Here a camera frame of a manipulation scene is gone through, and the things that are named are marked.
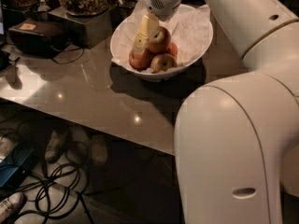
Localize white paper liner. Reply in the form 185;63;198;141
111;0;212;75

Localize blue box on floor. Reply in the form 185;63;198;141
0;145;38;189

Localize back right red apple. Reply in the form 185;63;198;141
169;42;178;58

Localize black device with label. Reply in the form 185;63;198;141
8;19;68;58

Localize front yellow-red apple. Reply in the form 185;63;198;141
149;53;178;74

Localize black floor cables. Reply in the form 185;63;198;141
0;109;94;224

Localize white shoe under table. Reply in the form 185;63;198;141
44;131;68;163

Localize dark metal stand box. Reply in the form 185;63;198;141
49;7;112;49

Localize metal scoop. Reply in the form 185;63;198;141
37;0;50;12

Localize red apple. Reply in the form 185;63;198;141
169;42;178;58
129;49;154;70

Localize white shoe bottom left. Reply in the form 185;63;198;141
0;192;24;224

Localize left red apple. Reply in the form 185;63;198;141
129;49;154;70

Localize black cable on table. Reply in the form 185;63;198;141
50;45;86;65

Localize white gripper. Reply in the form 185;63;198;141
133;0;182;55

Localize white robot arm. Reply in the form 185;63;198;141
174;0;299;224

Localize red-yellow apple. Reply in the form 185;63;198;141
148;26;171;53

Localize white bowl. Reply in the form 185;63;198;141
109;3;215;83

